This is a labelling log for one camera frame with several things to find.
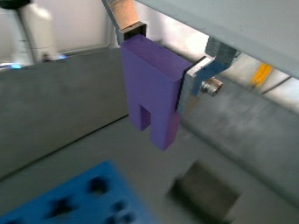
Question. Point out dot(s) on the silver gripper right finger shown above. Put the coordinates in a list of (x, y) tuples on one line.
[(199, 75)]

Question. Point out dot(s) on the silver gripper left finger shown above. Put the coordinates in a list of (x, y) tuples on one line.
[(123, 15)]

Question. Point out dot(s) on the purple double-square block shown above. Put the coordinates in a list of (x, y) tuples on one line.
[(153, 74)]

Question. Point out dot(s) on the blue foam shape board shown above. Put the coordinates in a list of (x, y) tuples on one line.
[(97, 197)]

